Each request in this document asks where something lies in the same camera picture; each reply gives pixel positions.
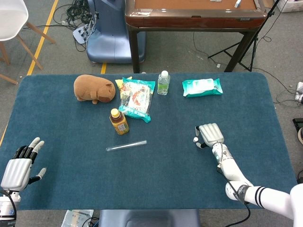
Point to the white power strip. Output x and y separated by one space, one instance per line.
78 35

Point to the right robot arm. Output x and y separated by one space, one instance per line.
230 168

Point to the teal snack bag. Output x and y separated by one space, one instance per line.
136 99

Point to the green label water bottle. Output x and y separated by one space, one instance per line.
163 84

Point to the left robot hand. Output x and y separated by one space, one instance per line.
16 171

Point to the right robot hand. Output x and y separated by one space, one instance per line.
211 134

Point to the white box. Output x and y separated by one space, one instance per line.
291 6

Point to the black equipment frame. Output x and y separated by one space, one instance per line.
298 125

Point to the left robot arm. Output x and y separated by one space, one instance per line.
6 208

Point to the blue robot base machine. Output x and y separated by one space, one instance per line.
111 40

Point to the printed plastic bag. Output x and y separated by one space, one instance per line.
75 216

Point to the teal wet wipes pack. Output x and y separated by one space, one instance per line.
201 87

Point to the white socket block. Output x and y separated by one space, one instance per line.
300 91

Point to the brown capybara plush toy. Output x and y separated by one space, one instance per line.
91 88

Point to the yellow corn tea bottle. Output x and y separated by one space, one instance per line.
120 125

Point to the brown mahjong table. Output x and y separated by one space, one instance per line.
194 20

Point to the white chair wooden legs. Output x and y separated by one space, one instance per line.
10 19

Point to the black tripod stand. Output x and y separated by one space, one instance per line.
246 55

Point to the glass test tube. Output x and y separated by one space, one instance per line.
126 145

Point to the blue table mat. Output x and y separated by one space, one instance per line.
154 170

